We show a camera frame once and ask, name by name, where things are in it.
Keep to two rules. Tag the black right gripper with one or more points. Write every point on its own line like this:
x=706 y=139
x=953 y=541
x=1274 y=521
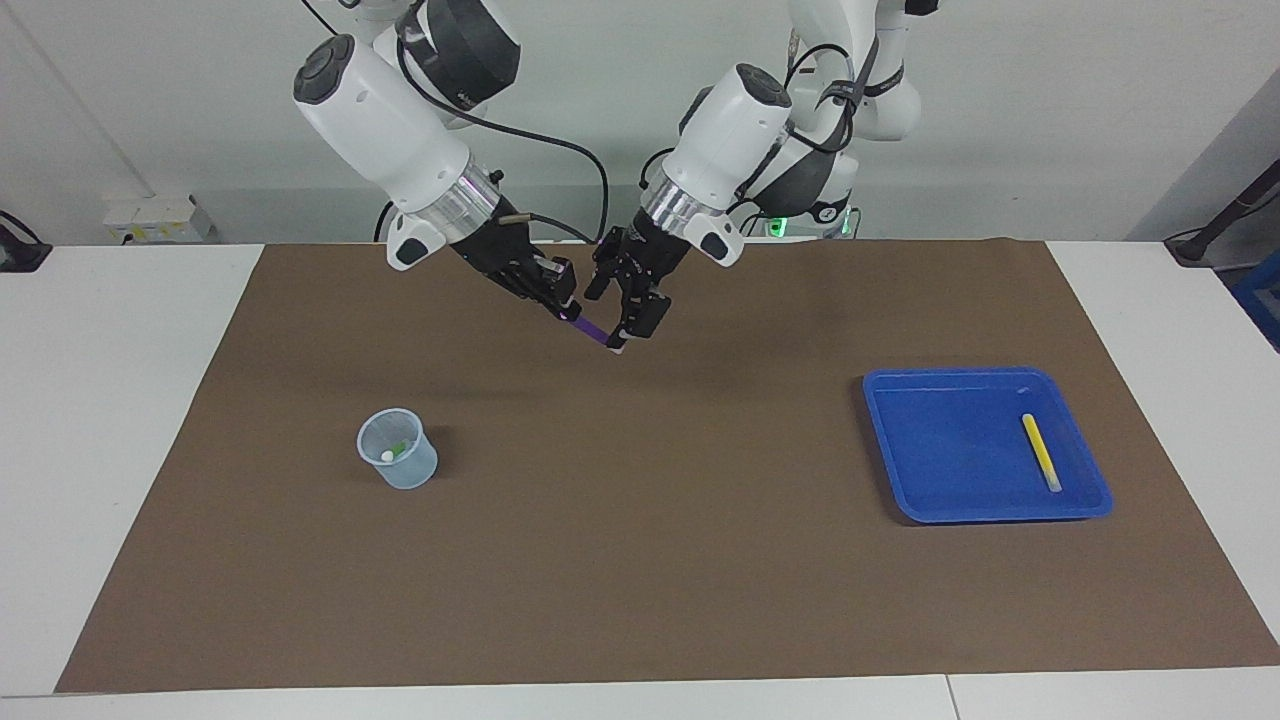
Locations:
x=500 y=255

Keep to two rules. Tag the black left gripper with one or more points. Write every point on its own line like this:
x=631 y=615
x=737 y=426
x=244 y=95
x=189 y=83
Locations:
x=645 y=255

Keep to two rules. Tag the purple pen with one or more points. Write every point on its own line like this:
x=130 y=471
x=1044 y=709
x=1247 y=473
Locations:
x=592 y=330

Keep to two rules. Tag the green pen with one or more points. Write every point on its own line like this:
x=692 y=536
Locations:
x=396 y=450

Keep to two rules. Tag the yellow pen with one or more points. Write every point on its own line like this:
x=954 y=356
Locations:
x=1040 y=450

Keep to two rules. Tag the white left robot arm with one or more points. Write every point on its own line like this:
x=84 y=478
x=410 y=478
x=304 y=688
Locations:
x=740 y=120

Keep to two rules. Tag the blue plastic tray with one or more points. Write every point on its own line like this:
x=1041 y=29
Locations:
x=950 y=450

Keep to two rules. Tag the translucent plastic cup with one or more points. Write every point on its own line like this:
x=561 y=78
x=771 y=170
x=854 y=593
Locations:
x=410 y=472

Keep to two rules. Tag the brown table mat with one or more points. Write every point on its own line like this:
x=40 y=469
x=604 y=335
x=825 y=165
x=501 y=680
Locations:
x=640 y=550

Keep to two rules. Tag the white power strip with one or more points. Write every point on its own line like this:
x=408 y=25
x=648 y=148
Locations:
x=150 y=215

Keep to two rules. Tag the black desk object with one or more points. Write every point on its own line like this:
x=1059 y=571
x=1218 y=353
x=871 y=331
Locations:
x=20 y=250

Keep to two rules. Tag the black stand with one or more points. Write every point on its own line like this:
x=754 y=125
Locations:
x=1230 y=215

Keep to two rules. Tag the blue crate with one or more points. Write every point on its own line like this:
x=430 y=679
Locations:
x=1262 y=310

